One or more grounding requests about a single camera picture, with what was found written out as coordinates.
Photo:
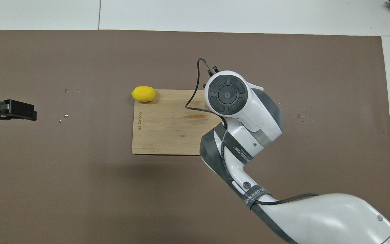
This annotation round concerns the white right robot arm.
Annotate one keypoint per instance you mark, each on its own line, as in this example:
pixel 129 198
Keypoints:
pixel 262 115

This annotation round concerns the yellow lemon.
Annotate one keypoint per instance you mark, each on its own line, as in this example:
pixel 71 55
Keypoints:
pixel 143 94

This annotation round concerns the brown table mat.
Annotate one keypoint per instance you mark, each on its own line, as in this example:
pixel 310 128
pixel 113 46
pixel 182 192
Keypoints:
pixel 80 189

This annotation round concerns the wooden cutting board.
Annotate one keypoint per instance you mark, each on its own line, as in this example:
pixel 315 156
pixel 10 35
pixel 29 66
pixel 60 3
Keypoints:
pixel 161 128

